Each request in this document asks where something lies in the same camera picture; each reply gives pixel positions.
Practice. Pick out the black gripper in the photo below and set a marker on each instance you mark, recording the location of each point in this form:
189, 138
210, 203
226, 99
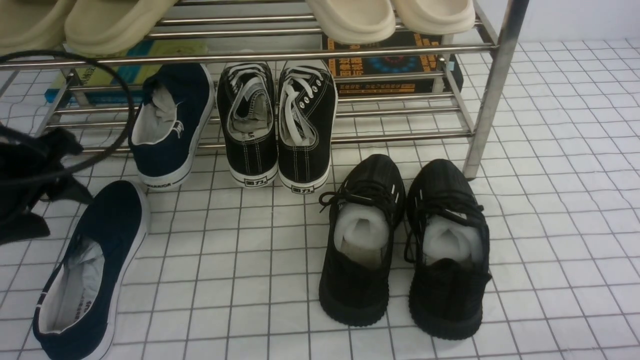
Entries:
18, 222

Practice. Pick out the navy slip-on shoe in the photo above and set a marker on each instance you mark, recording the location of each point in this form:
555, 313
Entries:
176, 106
76, 314

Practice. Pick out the stainless steel shoe rack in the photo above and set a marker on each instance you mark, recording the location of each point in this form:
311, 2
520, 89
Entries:
500, 46

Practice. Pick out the green blue book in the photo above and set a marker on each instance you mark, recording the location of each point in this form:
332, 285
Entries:
136, 74

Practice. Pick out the beige slipper far left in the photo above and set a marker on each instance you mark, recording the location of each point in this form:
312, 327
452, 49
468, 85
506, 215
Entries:
33, 24

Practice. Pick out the beige slipper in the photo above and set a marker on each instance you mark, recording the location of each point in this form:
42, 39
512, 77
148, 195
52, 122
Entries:
103, 27
33, 24

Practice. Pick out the black canvas sneaker left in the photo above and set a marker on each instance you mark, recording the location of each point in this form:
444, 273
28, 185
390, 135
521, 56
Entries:
245, 100

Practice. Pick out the black canvas sneaker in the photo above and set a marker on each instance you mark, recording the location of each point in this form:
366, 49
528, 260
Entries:
307, 108
245, 100

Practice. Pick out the black canvas sneaker right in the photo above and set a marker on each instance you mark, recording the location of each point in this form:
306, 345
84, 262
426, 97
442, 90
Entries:
307, 108

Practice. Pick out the black orange book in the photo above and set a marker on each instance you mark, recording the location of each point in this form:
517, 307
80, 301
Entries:
386, 75

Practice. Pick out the black knit sneaker left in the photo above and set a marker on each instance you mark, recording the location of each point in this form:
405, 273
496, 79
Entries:
364, 214

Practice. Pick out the black knit sneaker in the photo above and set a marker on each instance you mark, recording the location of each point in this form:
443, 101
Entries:
364, 214
449, 245

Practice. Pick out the cream slipper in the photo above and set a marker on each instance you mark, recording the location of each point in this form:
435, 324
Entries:
355, 21
436, 17

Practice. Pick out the cream slipper far right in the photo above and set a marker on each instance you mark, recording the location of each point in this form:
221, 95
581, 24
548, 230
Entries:
436, 17

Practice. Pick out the black knit sneaker right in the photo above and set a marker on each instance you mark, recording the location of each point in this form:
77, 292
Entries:
449, 245

